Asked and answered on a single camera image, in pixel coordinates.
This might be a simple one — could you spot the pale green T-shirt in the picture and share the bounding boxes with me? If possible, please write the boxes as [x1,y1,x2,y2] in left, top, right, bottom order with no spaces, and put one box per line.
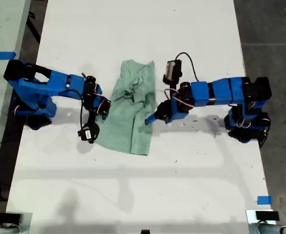
[94,59,157,156]

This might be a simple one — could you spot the black stand leg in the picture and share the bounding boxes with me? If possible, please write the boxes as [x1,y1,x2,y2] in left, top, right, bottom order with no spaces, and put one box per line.
[25,11,41,43]

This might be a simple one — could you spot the long blue tape strip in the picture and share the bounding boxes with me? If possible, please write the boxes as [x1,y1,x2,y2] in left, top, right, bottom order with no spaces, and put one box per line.
[0,51,17,60]

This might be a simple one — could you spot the pale grey side table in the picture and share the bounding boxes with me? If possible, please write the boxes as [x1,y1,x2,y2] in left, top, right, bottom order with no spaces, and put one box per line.
[0,0,32,193]

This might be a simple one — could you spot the square blue tape piece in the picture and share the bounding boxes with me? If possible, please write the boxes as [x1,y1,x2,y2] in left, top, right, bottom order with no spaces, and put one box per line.
[257,195,272,205]

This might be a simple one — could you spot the silver metal plate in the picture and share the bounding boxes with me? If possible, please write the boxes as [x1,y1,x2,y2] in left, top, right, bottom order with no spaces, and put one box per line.
[5,212,33,234]
[245,209,277,234]

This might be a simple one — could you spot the small black box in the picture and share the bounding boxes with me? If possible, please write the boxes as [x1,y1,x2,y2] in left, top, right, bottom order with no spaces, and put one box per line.
[255,211,280,221]
[0,213,22,224]

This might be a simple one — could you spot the grey metal tube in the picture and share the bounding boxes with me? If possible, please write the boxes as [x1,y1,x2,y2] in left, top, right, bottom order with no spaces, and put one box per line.
[0,225,21,234]
[257,223,286,234]

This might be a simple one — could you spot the black camera stalk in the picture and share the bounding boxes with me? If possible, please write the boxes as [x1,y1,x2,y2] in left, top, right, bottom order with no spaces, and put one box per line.
[86,108,96,127]
[169,81,181,96]

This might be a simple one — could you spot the black camera cable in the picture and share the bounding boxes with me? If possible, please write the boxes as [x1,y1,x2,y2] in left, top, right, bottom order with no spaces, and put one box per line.
[174,52,200,82]
[59,89,85,134]

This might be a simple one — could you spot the black camera box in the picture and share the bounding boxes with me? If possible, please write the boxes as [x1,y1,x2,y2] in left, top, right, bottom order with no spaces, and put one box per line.
[77,121,101,144]
[162,59,183,85]

